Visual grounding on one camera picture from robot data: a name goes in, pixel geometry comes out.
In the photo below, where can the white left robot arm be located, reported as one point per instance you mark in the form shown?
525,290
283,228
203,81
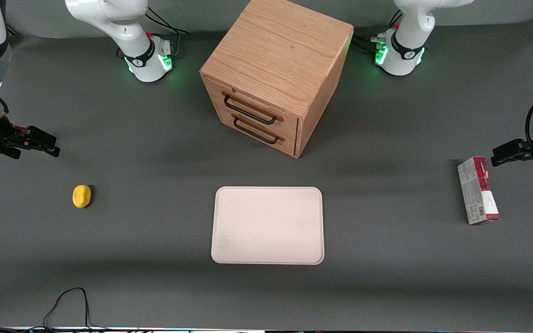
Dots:
407,41

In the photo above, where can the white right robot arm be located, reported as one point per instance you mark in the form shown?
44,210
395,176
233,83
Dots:
123,27

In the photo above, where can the beige plastic tray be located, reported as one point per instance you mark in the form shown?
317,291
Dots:
267,225

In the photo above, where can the red white carton box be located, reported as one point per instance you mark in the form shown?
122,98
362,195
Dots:
477,192

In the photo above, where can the yellow lemon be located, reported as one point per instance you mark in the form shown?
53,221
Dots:
81,196

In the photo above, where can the grey table mat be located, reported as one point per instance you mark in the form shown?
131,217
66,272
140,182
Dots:
109,259

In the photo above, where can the wooden drawer cabinet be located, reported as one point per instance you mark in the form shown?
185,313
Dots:
275,60

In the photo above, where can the aluminium frame rail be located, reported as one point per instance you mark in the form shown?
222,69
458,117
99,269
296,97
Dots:
12,30

